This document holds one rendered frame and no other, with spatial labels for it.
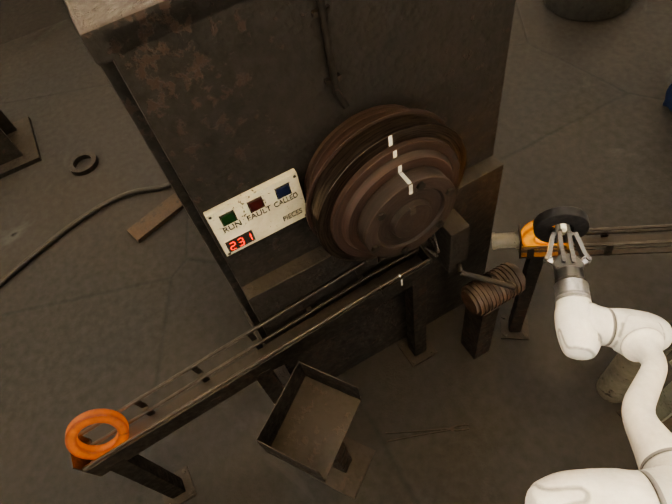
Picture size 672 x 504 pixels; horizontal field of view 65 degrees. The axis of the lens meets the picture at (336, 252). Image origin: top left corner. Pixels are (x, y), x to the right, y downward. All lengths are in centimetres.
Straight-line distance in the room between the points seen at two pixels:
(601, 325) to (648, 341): 11
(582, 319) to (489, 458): 97
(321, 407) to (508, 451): 89
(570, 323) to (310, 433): 83
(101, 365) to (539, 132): 265
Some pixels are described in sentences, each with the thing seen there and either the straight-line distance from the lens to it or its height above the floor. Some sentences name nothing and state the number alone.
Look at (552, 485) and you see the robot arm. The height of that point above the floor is 122.
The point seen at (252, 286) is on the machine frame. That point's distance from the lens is 165.
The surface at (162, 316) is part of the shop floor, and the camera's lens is 281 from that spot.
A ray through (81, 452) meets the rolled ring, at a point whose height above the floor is 64.
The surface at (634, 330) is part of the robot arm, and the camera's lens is 152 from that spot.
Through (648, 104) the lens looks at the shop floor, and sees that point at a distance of 360.
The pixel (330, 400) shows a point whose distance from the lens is 173.
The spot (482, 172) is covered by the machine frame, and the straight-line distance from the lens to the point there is 184.
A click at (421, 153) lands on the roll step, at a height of 127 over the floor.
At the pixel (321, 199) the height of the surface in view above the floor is 123.
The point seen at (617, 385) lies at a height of 17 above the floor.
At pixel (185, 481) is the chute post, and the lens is 245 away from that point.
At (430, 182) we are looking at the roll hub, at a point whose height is 122.
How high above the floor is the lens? 222
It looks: 55 degrees down
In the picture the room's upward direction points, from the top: 14 degrees counter-clockwise
